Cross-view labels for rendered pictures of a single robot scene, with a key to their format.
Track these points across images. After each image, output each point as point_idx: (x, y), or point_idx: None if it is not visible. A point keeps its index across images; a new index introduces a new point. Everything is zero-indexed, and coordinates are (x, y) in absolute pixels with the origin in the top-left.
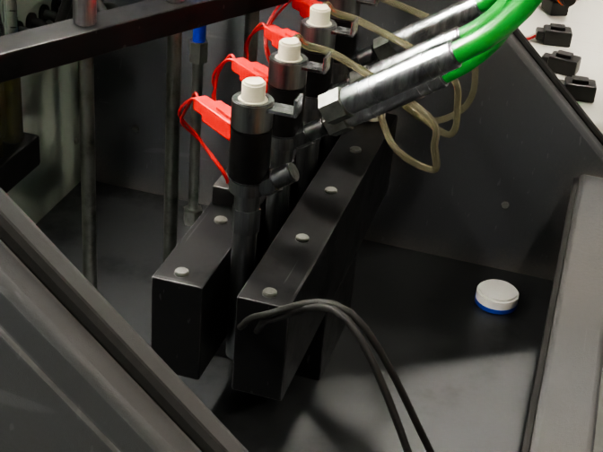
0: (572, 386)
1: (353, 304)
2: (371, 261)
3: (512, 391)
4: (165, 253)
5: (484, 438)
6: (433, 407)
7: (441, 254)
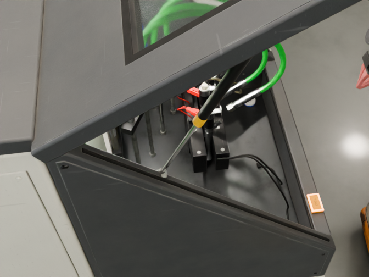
0: (295, 142)
1: None
2: None
3: (267, 131)
4: (162, 127)
5: (267, 149)
6: (251, 145)
7: None
